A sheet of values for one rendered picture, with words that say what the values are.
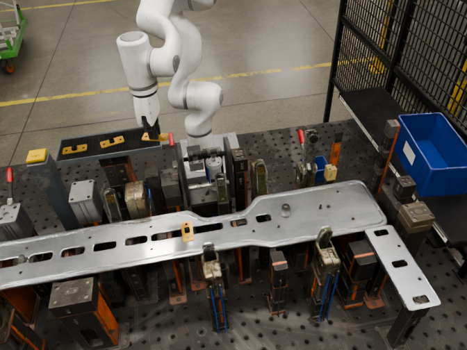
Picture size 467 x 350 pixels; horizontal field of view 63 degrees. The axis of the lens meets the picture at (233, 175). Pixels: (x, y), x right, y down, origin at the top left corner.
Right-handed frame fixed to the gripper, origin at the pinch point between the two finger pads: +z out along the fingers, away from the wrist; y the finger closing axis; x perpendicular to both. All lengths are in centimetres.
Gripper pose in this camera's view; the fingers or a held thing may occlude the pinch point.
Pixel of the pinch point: (153, 131)
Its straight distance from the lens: 125.5
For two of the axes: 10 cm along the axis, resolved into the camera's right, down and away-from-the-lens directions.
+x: 9.9, 0.5, -1.1
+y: -1.2, 7.0, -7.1
